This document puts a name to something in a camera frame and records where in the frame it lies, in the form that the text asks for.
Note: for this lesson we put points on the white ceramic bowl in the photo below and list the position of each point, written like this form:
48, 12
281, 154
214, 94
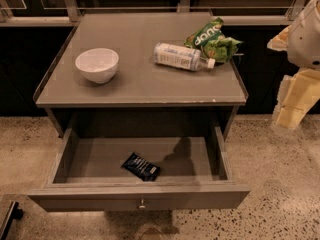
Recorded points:
98, 65

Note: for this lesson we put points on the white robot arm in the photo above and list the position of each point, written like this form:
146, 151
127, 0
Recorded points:
304, 40

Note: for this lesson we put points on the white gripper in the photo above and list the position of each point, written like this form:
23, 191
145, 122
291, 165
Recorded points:
305, 42

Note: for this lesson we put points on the white labelled plastic bottle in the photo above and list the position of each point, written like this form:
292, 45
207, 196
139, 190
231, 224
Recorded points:
181, 57

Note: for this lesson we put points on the metal railing frame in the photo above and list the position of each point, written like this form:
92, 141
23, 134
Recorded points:
68, 12

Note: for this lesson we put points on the black object at floor edge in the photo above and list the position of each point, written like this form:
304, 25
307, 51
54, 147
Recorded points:
14, 213

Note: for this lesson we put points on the small metal drawer knob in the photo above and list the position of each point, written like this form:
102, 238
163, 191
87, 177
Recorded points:
142, 206

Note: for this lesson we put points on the dark blue rxbar wrapper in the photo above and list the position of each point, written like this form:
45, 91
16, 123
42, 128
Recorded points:
141, 168

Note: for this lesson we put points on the open grey top drawer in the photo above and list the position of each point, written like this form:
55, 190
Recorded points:
87, 174

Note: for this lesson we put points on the green chip bag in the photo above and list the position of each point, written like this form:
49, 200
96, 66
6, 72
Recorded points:
212, 42

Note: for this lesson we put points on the grey cabinet with counter top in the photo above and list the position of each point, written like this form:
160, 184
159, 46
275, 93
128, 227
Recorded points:
139, 82

